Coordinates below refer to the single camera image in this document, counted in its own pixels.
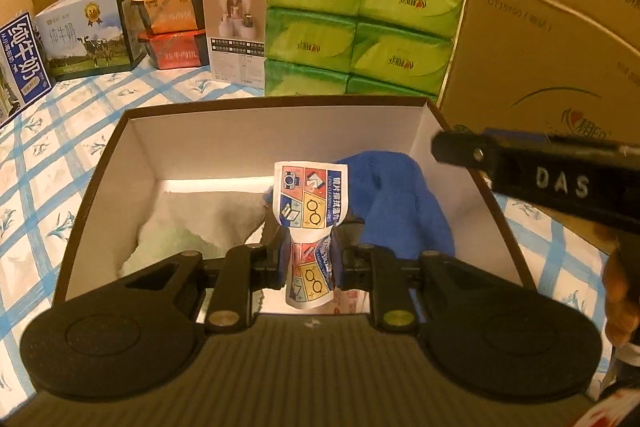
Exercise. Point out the red food bowl bottom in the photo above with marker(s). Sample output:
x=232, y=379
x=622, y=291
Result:
x=181, y=49

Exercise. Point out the cow picture milk box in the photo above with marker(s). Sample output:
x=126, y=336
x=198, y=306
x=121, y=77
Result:
x=84, y=38

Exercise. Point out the brown open shoe box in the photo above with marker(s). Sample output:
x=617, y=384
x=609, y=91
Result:
x=210, y=143

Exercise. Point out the small colourful wipe packet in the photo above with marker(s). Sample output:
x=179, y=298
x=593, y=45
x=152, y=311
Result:
x=309, y=200

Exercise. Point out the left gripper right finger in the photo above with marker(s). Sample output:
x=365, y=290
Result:
x=376, y=270

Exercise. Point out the large brown cardboard box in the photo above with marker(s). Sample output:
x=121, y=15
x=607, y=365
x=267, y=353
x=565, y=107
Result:
x=567, y=67

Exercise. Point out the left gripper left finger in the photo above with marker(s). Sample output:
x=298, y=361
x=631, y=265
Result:
x=234, y=279

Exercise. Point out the green tissue pack bundle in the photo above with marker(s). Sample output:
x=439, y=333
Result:
x=401, y=47

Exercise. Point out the white appliance box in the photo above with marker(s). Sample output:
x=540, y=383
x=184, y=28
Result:
x=235, y=38

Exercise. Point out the person right hand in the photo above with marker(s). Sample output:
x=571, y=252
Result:
x=621, y=313

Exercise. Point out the blue milk carton box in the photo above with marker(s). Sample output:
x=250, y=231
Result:
x=24, y=76

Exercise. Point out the blue towel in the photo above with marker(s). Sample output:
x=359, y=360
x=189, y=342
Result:
x=388, y=194

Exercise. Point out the light green towel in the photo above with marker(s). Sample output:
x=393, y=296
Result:
x=210, y=223

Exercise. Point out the blue checked tablecloth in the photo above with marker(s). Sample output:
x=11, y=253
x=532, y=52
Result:
x=50, y=150

